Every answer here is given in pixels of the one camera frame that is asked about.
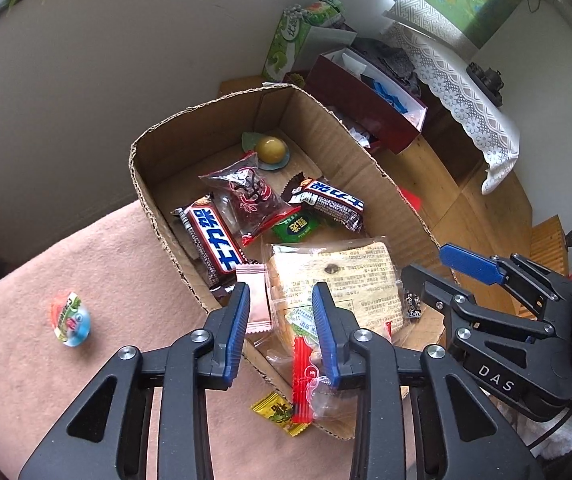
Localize pink snack packet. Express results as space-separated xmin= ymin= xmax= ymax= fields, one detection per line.
xmin=236 ymin=262 xmax=273 ymax=336

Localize pink blanket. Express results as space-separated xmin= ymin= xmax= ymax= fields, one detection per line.
xmin=0 ymin=200 xmax=361 ymax=480

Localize brown chocolate bar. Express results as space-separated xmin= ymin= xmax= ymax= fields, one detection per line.
xmin=173 ymin=194 xmax=264 ymax=301
xmin=282 ymin=174 xmax=367 ymax=233

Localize small green carton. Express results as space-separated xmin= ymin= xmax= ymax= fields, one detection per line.
xmin=302 ymin=0 xmax=345 ymax=28

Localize colourful jelly cup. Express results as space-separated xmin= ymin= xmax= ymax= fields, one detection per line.
xmin=48 ymin=291 xmax=91 ymax=348

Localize clear bread slice packet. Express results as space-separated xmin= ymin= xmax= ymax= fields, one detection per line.
xmin=261 ymin=235 xmax=409 ymax=356

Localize dark figurine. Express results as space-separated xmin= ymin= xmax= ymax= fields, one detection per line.
xmin=467 ymin=61 xmax=504 ymax=103

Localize green tissue box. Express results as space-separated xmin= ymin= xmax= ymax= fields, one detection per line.
xmin=262 ymin=7 xmax=317 ymax=83

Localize dark red date packet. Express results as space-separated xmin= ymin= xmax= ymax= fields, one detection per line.
xmin=198 ymin=150 xmax=301 ymax=247

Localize black cable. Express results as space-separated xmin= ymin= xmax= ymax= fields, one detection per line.
xmin=528 ymin=402 xmax=572 ymax=456

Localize small black packet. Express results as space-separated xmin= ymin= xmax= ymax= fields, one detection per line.
xmin=403 ymin=287 xmax=424 ymax=321

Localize grey paper bag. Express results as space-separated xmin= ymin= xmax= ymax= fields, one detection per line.
xmin=293 ymin=22 xmax=357 ymax=73

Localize red sticks clear packet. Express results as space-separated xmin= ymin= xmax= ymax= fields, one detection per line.
xmin=266 ymin=322 xmax=391 ymax=426

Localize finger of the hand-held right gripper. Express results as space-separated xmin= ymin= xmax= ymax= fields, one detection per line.
xmin=438 ymin=243 xmax=572 ymax=312
xmin=401 ymin=264 xmax=558 ymax=344

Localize brown cardboard box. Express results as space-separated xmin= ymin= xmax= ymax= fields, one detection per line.
xmin=130 ymin=82 xmax=459 ymax=441

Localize dark red gift box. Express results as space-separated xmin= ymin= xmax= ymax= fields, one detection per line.
xmin=306 ymin=49 xmax=429 ymax=156

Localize round green pastry packet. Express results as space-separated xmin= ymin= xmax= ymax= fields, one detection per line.
xmin=241 ymin=131 xmax=291 ymax=172

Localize yellow snack packet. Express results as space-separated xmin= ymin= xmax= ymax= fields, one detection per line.
xmin=251 ymin=392 xmax=313 ymax=437

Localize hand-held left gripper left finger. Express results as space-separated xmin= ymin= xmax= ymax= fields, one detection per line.
xmin=18 ymin=281 xmax=254 ymax=480

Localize green snack packet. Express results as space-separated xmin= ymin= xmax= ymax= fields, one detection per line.
xmin=272 ymin=212 xmax=323 ymax=243

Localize wooden slatted stool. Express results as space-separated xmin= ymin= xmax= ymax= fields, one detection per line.
xmin=513 ymin=215 xmax=569 ymax=321

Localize blue plastic item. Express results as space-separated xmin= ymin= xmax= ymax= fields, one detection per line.
xmin=361 ymin=74 xmax=414 ymax=116

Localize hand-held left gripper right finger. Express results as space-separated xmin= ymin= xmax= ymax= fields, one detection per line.
xmin=311 ymin=282 xmax=547 ymax=480

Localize dark cloth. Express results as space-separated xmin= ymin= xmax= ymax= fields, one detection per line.
xmin=353 ymin=37 xmax=424 ymax=96

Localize white crumpled wrappers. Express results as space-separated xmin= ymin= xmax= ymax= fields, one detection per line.
xmin=346 ymin=115 xmax=381 ymax=148

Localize white lace cloth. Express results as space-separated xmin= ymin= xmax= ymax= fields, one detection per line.
xmin=383 ymin=0 xmax=522 ymax=196

